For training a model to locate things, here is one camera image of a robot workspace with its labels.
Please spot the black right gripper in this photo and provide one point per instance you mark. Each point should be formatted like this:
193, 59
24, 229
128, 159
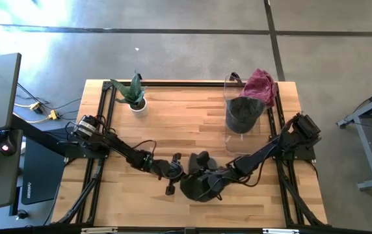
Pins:
218, 180

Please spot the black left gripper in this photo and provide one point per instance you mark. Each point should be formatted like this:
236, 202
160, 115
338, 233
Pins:
169, 170

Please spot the dark green baseball cap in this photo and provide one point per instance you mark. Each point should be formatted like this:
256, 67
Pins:
189, 190
243, 113

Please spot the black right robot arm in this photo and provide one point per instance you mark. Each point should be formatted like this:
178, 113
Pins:
264, 152

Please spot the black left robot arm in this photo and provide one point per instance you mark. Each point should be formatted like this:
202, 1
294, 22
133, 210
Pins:
117, 146

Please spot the clear plastic bin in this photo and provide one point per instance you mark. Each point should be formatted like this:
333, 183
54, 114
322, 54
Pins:
238, 143

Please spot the white plant pot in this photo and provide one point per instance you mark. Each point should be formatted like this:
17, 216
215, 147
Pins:
140, 112

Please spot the green snake plant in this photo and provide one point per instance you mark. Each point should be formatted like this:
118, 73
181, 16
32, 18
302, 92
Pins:
134, 92

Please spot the black case with white lettering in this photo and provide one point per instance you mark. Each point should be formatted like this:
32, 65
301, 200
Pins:
41, 175

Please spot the small black knob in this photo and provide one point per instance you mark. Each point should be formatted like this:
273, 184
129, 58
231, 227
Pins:
22, 214

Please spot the black computer mouse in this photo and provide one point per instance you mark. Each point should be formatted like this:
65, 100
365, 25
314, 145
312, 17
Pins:
5, 148

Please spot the black office desk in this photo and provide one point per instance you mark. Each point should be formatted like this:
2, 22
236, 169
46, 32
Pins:
0, 182

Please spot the silver metal bracket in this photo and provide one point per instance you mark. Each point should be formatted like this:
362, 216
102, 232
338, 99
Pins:
280, 231
99, 230

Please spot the black aluminium table frame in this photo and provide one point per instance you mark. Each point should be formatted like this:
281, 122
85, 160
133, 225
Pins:
108, 97

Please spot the grey desk frame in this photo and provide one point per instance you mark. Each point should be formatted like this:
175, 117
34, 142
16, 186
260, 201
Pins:
365, 143

